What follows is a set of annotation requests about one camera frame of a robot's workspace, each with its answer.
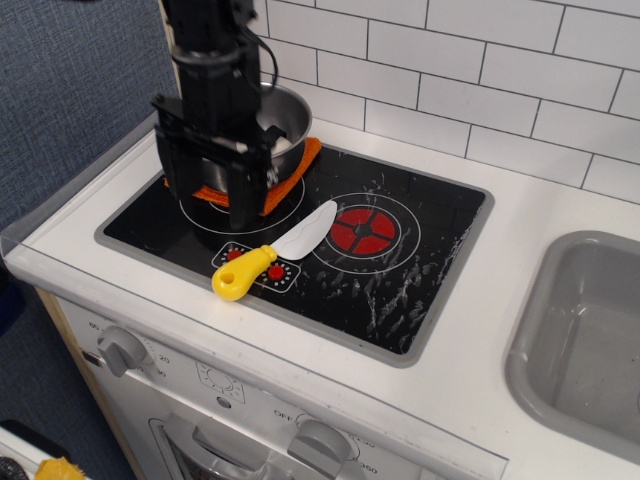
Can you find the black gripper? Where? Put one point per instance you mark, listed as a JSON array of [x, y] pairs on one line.
[[182, 140]]

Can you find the yellow handled toy knife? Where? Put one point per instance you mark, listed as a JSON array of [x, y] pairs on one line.
[[233, 280]]

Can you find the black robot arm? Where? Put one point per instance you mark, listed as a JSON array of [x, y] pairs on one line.
[[204, 26]]

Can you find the black toy stove top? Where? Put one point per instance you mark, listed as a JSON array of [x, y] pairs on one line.
[[376, 283]]

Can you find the orange cloth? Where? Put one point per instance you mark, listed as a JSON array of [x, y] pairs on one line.
[[278, 192]]

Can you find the white and black sushi toy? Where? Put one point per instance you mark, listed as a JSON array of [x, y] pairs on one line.
[[277, 139]]

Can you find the stainless steel bowl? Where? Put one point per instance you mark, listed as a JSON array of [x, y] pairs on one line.
[[285, 130]]

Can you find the grey left oven knob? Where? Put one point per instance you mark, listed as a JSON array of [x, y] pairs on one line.
[[121, 350]]

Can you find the grey oven knob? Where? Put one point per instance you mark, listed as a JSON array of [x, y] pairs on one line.
[[121, 350], [320, 447]]

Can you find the white toy oven front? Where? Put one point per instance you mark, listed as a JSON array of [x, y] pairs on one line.
[[184, 419]]

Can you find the grey right oven knob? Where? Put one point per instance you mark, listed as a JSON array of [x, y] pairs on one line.
[[320, 447]]

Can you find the yellow sponge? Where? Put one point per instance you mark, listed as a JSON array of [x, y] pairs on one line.
[[58, 469]]

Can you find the grey sink basin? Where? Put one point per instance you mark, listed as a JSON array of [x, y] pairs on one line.
[[573, 365]]

